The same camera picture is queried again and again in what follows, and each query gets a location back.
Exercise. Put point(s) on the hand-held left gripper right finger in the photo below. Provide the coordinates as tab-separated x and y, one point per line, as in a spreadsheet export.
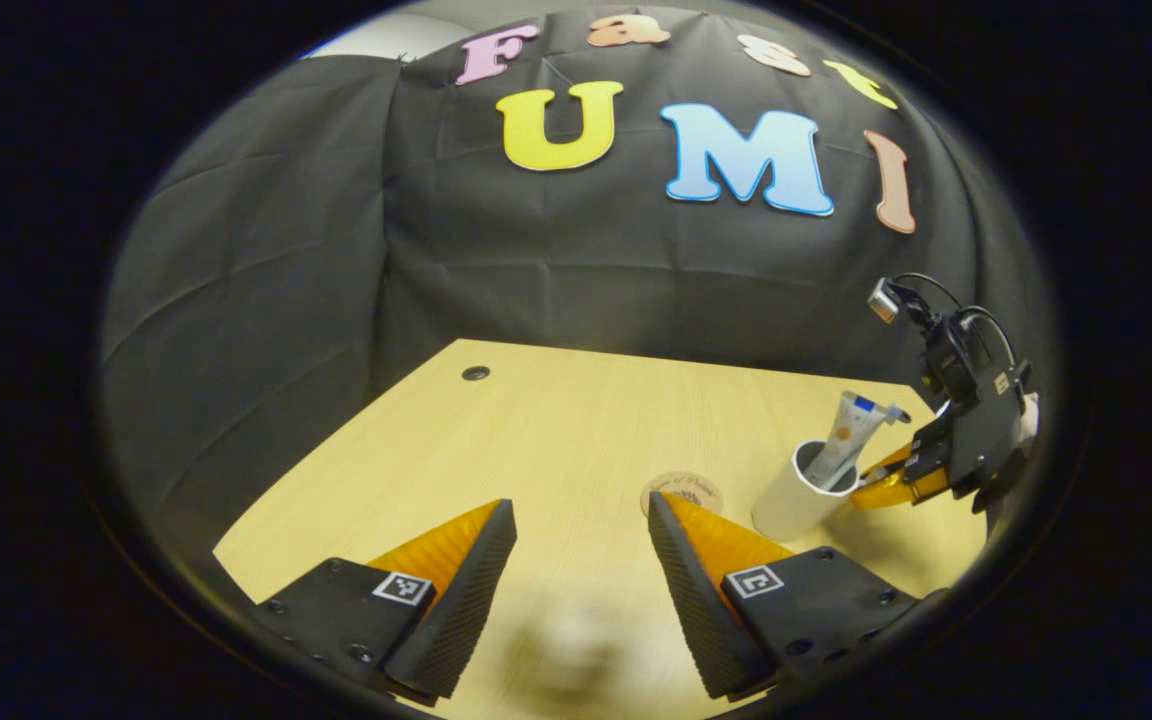
696	610

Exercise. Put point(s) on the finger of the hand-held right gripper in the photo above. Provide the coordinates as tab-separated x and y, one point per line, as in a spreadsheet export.
901	488

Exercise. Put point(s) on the black backdrop cloth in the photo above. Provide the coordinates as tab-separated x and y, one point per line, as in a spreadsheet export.
286	250

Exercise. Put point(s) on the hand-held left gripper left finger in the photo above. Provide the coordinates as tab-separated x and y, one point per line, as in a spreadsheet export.
461	610

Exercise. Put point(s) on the light wooden desktop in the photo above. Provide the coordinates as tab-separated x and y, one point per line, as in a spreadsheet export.
556	440

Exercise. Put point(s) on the white toothpaste tube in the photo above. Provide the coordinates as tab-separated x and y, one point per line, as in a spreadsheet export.
846	440

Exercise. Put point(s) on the black round desk grommet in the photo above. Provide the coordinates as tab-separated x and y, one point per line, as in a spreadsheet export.
475	373

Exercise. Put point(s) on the round wooden coaster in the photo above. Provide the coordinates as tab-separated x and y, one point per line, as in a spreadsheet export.
696	490

